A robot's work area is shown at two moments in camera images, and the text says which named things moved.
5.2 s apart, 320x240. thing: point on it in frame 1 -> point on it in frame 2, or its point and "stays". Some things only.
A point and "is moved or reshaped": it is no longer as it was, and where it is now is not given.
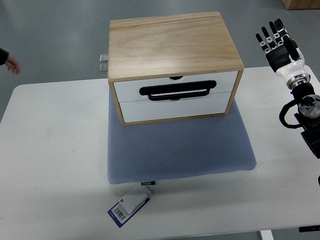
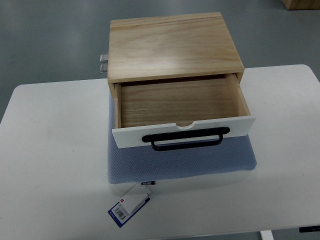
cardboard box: [301, 4] stays
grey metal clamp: [104, 59] stays
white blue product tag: [122, 212] stays
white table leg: [267, 235] stays
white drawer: [129, 90] is moved or reshaped
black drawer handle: [177, 88] -> [154, 138]
